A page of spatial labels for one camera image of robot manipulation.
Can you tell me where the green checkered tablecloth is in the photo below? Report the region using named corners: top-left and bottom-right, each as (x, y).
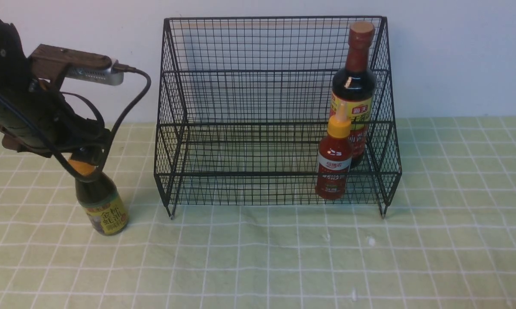
top-left (0, 117), bottom-right (516, 309)

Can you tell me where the oyster sauce bottle yellow cap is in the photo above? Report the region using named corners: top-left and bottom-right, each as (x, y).
top-left (74, 172), bottom-right (129, 236)

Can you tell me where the black camera cable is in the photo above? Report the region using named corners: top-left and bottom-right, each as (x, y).
top-left (0, 63), bottom-right (152, 182)

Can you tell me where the dark soy sauce bottle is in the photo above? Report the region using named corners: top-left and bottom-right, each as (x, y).
top-left (330, 20), bottom-right (376, 169)

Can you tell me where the black wire mesh rack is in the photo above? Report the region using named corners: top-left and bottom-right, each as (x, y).
top-left (154, 15), bottom-right (402, 219)

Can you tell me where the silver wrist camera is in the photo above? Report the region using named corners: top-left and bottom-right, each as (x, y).
top-left (28, 44), bottom-right (124, 89)

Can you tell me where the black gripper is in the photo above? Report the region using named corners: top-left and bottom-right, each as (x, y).
top-left (0, 19), bottom-right (110, 166)

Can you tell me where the red chili sauce bottle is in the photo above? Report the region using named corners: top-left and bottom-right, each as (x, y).
top-left (315, 102), bottom-right (353, 200)

